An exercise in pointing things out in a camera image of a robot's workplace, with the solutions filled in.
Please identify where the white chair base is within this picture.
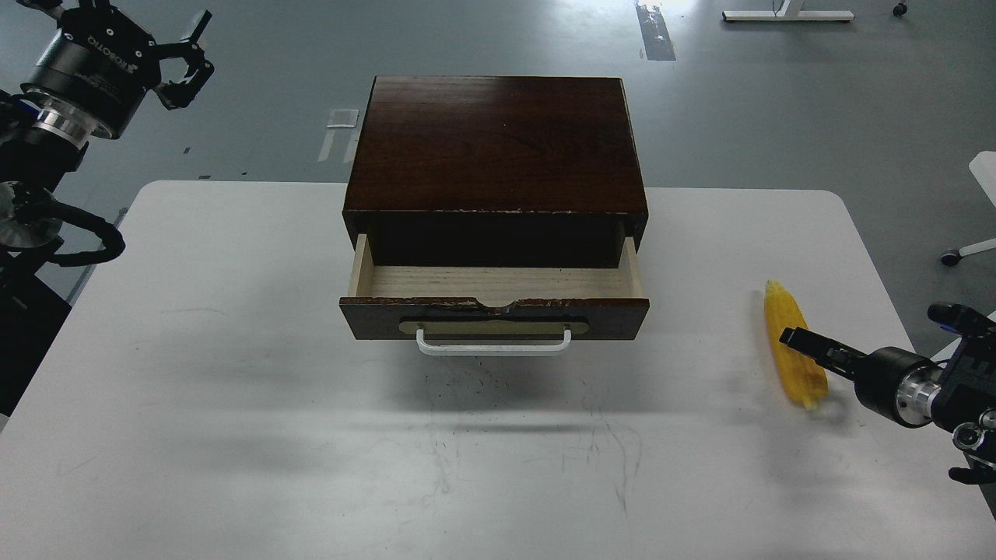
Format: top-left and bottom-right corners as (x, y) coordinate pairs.
(940, 238), (996, 267)

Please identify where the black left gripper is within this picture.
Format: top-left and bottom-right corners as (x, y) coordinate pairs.
(21, 8), (215, 139)

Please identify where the yellow corn cob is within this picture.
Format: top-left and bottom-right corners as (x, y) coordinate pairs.
(763, 278), (829, 411)

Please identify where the wooden drawer with white handle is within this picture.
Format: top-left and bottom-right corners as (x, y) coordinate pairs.
(339, 235), (651, 355)

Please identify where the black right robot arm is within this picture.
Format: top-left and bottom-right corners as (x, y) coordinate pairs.
(776, 302), (995, 485)

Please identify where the dark wooden drawer box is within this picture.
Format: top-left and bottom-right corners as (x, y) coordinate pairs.
(342, 75), (650, 268)

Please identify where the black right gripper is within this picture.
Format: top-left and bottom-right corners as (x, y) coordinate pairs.
(778, 327), (942, 429)

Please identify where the white desk leg base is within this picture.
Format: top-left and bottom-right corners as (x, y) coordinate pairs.
(721, 1), (856, 23)

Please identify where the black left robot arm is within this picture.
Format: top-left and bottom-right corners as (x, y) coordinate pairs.
(1, 1), (214, 417)

